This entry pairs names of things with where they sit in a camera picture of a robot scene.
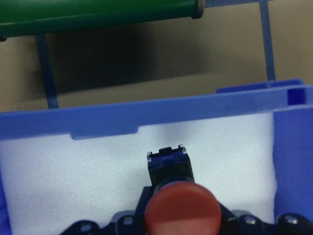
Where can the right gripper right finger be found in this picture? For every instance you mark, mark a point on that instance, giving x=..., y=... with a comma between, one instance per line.
x=290, y=219

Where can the green conveyor belt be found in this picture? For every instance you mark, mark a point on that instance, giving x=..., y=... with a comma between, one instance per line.
x=31, y=17

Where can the red push button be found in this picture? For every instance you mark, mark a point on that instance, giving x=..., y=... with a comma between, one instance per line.
x=178, y=205

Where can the blue right bin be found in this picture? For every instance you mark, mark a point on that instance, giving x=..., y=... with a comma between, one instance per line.
x=290, y=102

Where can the white foam in right bin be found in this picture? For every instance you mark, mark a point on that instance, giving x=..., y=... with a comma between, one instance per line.
x=51, y=182

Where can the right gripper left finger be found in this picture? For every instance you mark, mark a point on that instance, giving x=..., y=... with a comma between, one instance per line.
x=122, y=223

